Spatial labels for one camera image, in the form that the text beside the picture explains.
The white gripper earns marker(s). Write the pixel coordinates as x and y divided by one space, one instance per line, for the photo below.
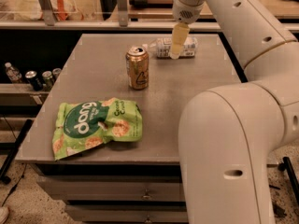
186 10

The clear plastic water bottle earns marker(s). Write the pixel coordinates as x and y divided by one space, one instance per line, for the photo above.
161 47

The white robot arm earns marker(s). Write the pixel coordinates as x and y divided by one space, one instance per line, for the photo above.
226 134

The small water bottle on shelf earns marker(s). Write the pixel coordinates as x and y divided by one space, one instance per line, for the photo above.
13 73

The gold soda can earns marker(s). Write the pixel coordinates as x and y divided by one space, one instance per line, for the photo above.
137 66

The silver can on shelf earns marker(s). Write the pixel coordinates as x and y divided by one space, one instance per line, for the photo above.
56 72

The green snack chip bag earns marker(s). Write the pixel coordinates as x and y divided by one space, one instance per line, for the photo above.
80 127

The green can on shelf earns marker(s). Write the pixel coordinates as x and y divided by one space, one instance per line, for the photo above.
49 79

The orange white plastic bag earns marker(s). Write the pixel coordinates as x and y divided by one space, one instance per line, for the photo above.
36 10

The dark can on shelf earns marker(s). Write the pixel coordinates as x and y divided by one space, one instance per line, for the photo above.
33 79

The black stand leg right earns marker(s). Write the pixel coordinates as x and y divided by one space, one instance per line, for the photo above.
286 165

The black stand leg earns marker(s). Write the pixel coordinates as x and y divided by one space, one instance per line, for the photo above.
11 149
286 165

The upper grey cabinet drawer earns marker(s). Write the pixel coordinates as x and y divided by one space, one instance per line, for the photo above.
113 188

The grey cabinet drawer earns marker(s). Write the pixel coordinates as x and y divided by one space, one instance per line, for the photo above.
113 188
128 214

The lower grey cabinet drawer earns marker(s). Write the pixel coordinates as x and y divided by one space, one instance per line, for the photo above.
128 214

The black stand leg left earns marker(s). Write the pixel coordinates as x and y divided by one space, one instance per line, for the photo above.
11 149

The white shoe tip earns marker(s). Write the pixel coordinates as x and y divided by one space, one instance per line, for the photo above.
4 213

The middle metal rail bracket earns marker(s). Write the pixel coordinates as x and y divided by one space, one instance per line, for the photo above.
122 12

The metal rail bracket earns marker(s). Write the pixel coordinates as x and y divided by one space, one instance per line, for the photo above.
47 10
122 12

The left metal rail bracket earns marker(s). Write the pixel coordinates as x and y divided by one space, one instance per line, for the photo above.
47 10

